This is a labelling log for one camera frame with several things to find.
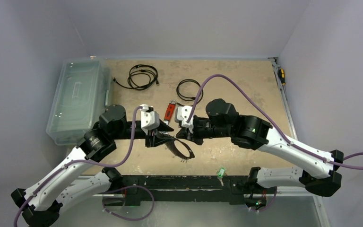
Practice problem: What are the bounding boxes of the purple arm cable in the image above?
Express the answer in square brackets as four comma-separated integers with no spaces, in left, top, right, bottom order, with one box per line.
[186,74,363,171]
[13,106,145,227]

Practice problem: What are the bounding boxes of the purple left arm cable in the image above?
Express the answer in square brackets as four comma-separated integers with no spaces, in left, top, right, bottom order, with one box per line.
[13,106,145,227]

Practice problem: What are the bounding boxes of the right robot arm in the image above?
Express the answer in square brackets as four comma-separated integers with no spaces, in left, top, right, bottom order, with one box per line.
[175,99,344,197]

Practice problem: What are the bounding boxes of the yellow black screwdriver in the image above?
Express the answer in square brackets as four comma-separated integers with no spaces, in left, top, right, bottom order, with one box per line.
[277,69,286,86]

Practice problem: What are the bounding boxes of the aluminium frame rail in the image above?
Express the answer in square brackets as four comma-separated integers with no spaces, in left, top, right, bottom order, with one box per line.
[268,57,331,227]

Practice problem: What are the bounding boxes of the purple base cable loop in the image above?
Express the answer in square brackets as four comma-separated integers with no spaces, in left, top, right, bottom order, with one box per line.
[102,183,156,221]

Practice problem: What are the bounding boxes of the small coiled black cable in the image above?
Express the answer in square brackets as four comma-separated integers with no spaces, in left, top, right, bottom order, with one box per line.
[176,79,204,103]

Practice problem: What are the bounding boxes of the red handled adjustable wrench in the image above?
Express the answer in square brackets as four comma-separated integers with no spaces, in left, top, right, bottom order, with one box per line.
[164,100,176,125]

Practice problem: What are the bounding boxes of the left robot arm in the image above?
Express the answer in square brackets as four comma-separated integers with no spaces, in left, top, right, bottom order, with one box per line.
[11,104,173,227]

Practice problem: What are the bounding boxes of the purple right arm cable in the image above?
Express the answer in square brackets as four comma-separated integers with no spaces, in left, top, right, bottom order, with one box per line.
[186,74,363,171]

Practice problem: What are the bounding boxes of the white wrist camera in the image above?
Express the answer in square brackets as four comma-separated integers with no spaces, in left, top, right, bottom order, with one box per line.
[140,104,160,134]
[175,105,193,130]

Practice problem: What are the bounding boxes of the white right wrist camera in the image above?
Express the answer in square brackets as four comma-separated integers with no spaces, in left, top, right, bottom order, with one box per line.
[175,105,193,130]

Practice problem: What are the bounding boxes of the large coiled black cable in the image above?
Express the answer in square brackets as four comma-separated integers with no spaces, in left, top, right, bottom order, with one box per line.
[112,64,160,91]

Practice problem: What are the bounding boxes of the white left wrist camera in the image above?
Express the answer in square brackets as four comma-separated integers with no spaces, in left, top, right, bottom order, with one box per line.
[140,104,160,134]

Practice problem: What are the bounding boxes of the clear plastic storage box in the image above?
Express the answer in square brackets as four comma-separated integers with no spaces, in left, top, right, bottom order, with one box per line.
[46,58,112,146]

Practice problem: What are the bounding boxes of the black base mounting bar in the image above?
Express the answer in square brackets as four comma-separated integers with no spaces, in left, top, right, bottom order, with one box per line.
[119,175,277,208]

